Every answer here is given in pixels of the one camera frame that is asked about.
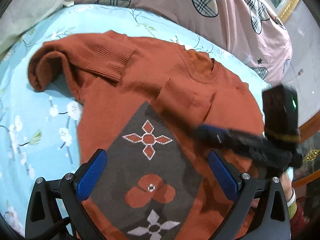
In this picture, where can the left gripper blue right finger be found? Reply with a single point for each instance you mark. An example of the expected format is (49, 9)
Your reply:
(271, 219)

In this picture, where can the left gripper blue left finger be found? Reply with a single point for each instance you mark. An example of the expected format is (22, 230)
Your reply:
(55, 209)

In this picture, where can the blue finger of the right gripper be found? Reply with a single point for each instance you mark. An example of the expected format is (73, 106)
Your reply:
(211, 135)

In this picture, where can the orange knit sweater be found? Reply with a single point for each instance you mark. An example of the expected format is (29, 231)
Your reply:
(141, 99)

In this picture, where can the person's right hand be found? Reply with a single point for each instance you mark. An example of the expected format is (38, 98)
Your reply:
(286, 181)

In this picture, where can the wooden bedside furniture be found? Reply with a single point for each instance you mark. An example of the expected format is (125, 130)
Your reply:
(306, 181)

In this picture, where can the light blue floral bedsheet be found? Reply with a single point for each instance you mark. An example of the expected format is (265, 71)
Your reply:
(38, 130)

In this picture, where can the pink plaid-heart duvet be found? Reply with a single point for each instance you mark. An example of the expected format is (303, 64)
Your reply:
(248, 29)

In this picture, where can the pale yellow pillow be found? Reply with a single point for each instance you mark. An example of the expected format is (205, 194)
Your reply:
(21, 15)

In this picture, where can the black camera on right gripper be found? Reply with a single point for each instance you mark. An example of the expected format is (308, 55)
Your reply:
(280, 106)

